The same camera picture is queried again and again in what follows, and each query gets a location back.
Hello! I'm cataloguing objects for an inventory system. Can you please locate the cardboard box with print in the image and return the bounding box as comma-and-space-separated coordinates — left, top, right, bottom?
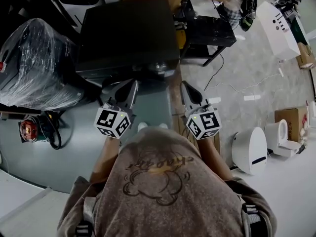
274, 107, 310, 143

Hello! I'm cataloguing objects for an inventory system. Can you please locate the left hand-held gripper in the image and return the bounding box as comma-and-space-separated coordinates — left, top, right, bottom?
93, 79, 139, 140

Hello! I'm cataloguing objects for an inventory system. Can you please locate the person's right forearm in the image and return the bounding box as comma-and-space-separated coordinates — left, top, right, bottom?
196, 135, 234, 181

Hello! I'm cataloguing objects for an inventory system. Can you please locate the person's grey-brown printed shirt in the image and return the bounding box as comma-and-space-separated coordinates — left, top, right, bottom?
56, 127, 277, 237

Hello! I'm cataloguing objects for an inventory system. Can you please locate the yellow container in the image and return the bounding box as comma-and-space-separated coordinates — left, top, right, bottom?
174, 28, 188, 50

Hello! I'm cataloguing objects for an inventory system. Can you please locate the white and black appliance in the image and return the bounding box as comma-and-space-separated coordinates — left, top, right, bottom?
47, 0, 124, 31

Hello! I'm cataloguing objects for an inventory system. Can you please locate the black washing machine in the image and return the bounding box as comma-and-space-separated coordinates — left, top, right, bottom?
75, 0, 181, 83

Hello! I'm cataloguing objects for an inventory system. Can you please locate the open cardboard box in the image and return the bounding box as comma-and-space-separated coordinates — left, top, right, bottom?
295, 42, 316, 71

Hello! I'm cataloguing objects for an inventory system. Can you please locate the green board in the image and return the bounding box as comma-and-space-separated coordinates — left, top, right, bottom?
291, 16, 310, 44

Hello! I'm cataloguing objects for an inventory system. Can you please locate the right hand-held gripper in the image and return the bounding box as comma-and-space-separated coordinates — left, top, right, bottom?
181, 81, 222, 141

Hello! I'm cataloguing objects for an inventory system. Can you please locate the black hose loop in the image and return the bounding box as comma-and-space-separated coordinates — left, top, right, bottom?
48, 107, 74, 151

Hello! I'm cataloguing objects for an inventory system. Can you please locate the white cabinet panel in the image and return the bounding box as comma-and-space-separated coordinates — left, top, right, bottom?
256, 0, 301, 60

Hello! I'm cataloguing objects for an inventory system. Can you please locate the black equipment pile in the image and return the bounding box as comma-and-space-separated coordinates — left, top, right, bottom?
275, 0, 302, 10

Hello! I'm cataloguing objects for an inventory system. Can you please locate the white toilet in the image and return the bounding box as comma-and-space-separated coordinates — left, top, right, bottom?
265, 118, 301, 157

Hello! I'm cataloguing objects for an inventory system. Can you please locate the black floor cable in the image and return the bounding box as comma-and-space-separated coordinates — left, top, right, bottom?
203, 52, 225, 91

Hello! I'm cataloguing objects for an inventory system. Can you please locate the white desk top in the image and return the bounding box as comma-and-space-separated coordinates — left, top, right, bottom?
189, 0, 222, 19

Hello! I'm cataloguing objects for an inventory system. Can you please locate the black side table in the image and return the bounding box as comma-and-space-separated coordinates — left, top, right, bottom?
181, 13, 237, 67

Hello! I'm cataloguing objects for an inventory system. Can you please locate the plastic-wrapped black machine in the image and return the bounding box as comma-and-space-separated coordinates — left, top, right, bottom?
0, 17, 84, 108

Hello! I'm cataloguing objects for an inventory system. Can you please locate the person's left forearm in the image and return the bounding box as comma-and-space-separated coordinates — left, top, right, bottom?
89, 134, 124, 184

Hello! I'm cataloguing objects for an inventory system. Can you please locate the white floor cable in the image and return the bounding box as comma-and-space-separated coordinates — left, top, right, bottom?
214, 67, 316, 94

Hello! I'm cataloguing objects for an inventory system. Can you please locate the white oval toilet lid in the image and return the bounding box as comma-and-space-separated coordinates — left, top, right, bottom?
231, 126, 268, 176

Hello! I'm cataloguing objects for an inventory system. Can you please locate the grey harness strap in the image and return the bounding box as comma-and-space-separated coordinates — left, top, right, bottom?
241, 202, 263, 237
75, 197, 97, 237

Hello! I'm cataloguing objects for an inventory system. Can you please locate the red and green floor device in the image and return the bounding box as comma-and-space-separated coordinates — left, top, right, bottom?
19, 114, 51, 145

